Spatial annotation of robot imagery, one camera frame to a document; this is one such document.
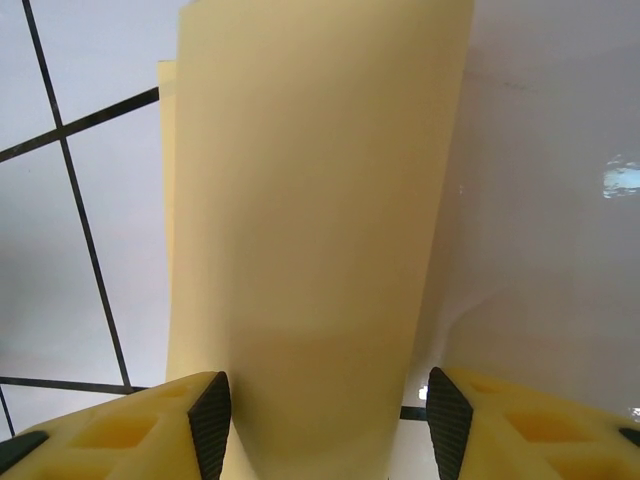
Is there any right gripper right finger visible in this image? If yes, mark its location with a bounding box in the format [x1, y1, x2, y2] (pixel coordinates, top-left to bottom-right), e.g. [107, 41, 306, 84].
[426, 366, 640, 480]

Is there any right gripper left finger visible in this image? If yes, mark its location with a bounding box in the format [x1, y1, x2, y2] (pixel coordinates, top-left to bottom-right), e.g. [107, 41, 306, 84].
[0, 370, 233, 480]

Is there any pale yellow paper sheet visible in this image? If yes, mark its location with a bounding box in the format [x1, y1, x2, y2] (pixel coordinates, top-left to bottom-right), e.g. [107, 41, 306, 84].
[157, 0, 476, 480]

